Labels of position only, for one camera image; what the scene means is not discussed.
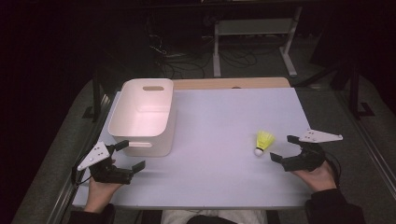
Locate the yellow shuttlecock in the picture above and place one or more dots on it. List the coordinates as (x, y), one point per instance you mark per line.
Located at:
(264, 140)

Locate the aluminium frame rail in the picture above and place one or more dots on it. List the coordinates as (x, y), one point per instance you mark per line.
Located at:
(63, 194)
(373, 155)

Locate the white metal desk frame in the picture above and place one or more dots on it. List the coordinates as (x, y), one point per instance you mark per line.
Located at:
(255, 26)

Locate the person's lap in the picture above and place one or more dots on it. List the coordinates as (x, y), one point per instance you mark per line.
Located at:
(243, 216)

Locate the person's right hand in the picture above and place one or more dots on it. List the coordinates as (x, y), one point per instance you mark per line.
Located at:
(320, 179)

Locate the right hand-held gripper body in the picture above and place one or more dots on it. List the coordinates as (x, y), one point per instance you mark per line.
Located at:
(308, 160)

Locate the white plastic storage bin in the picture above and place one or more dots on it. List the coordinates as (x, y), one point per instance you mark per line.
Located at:
(143, 118)

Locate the person's left hand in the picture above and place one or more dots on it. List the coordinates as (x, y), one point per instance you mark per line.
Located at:
(98, 194)

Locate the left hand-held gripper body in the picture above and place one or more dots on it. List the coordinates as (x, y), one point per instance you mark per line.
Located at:
(95, 156)

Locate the black metal stand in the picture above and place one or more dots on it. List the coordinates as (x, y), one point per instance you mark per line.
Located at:
(353, 93)
(97, 93)

